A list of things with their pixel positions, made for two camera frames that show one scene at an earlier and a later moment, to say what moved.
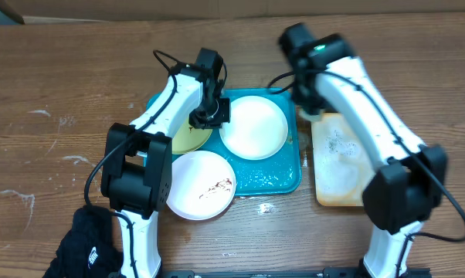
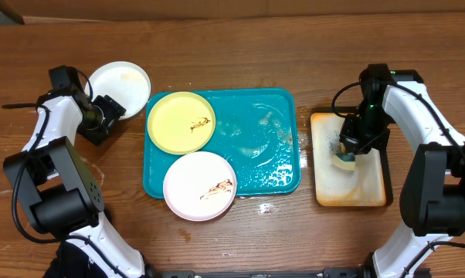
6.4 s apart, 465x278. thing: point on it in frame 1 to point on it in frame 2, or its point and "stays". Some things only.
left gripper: (223, 116) to (114, 111)
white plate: (258, 127) to (126, 83)
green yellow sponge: (311, 117) to (344, 161)
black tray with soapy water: (342, 166) stays
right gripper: (303, 100) to (350, 138)
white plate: (203, 185) stays
